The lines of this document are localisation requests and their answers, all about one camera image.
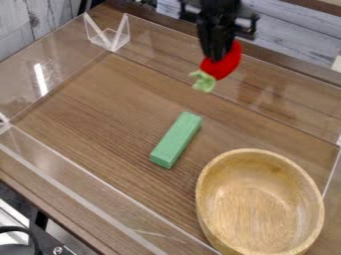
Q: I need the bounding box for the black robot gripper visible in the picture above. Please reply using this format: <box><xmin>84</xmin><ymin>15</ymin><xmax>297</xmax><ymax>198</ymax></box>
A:
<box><xmin>178</xmin><ymin>0</ymin><xmax>259</xmax><ymax>62</ymax></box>

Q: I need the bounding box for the red plush strawberry toy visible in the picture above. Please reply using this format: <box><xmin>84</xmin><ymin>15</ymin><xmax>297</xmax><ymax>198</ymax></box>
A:
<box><xmin>188</xmin><ymin>41</ymin><xmax>242</xmax><ymax>93</ymax></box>

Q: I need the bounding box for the green rectangular block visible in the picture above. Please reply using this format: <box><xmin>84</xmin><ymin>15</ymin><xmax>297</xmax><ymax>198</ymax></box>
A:
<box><xmin>150</xmin><ymin>112</ymin><xmax>202</xmax><ymax>169</ymax></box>

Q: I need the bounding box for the wooden bowl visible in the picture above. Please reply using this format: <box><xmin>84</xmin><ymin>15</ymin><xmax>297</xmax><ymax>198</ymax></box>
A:
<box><xmin>194</xmin><ymin>148</ymin><xmax>325</xmax><ymax>255</ymax></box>

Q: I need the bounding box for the clear acrylic enclosure wall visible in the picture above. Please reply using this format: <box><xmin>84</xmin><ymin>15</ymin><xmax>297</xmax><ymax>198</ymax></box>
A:
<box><xmin>0</xmin><ymin>9</ymin><xmax>341</xmax><ymax>255</ymax></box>

